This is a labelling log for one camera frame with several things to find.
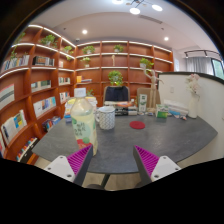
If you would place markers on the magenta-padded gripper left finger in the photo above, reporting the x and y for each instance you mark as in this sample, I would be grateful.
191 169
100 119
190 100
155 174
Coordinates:
59 166

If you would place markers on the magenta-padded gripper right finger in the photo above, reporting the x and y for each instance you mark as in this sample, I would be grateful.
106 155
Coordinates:
165 166

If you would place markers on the clear bottle with yellow drink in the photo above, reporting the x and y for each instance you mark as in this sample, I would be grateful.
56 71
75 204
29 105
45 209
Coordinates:
84 126

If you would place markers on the flat round red coaster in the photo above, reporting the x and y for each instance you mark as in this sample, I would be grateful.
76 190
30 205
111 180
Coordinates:
137 125

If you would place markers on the green and white tissue box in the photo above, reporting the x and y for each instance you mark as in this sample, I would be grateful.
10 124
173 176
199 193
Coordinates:
162 111

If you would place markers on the stack of white books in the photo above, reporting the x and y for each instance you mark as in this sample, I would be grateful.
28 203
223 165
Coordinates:
176 107

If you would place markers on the green and white carton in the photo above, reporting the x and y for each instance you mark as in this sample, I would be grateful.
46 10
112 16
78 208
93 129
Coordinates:
142 102

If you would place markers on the white mug with triangle pattern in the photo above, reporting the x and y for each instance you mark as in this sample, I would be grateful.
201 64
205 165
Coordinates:
107 118

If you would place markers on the white vase with flowers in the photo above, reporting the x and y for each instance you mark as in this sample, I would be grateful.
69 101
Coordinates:
193 100

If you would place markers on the wooden artist mannequin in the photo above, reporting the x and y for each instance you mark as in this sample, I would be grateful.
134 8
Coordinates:
153 86

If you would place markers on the dark office chair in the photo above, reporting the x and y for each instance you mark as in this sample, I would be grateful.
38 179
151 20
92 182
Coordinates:
116 94

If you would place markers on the grey curtain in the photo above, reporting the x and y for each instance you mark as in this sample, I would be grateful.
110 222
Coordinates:
199 65

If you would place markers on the wooden shelf unit with books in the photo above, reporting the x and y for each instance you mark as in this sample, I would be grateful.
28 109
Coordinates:
100 66

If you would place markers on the window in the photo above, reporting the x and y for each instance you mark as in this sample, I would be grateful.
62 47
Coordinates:
218 68

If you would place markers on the black ceiling track light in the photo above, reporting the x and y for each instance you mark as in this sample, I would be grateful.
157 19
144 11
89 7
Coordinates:
201 52

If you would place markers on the group of ceiling lights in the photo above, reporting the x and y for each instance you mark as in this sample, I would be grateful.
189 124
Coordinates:
134 10

